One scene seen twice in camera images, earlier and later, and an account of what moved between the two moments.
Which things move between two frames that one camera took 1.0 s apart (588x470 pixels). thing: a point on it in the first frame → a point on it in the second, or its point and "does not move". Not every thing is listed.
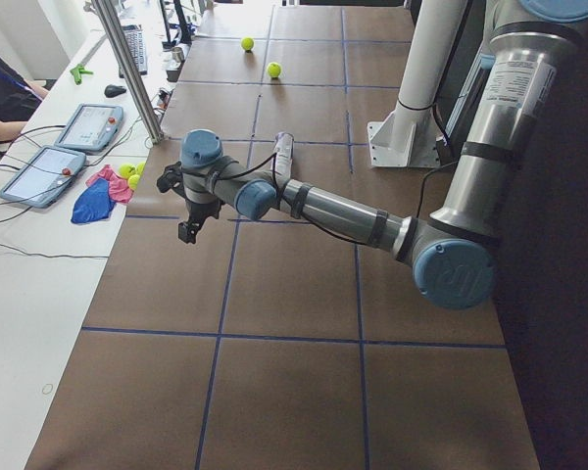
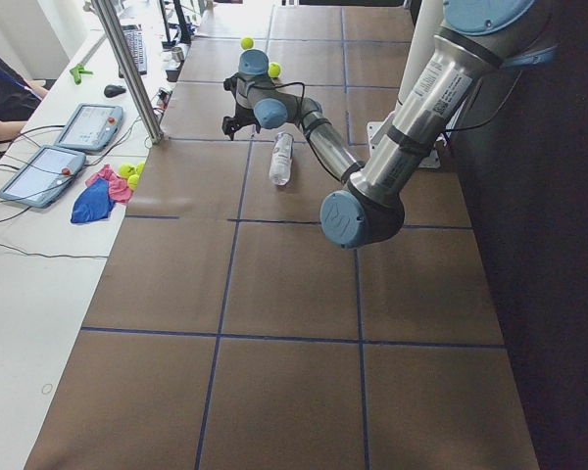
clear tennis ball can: [284, 143] does not move
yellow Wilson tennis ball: [273, 70] does not move
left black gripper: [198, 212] → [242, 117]
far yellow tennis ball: [247, 43] does not move
